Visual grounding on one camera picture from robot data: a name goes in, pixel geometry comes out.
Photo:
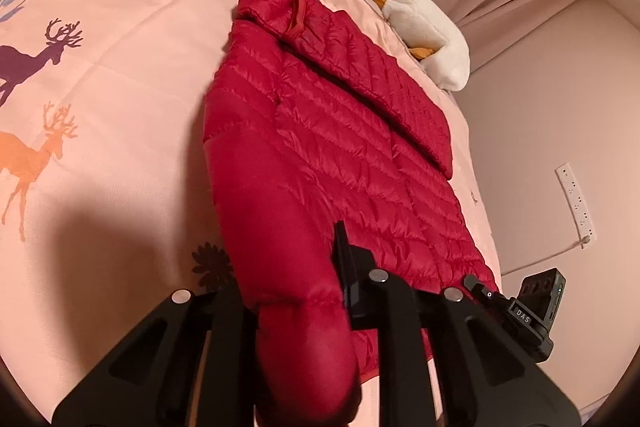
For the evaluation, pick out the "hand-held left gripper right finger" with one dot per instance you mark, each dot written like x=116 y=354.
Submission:
x=344 y=269

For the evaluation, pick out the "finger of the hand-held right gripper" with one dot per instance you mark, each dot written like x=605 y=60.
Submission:
x=482 y=289

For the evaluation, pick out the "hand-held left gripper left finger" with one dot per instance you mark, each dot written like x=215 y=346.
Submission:
x=230 y=347

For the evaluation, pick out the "red puffer jacket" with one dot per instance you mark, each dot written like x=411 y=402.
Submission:
x=310 y=157

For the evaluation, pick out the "white power strip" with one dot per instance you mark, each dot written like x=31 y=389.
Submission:
x=575 y=207

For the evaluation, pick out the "pink printed duvet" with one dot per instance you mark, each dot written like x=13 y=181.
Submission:
x=125 y=147

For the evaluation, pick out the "white plush goose toy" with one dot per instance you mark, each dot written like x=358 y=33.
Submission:
x=425 y=22

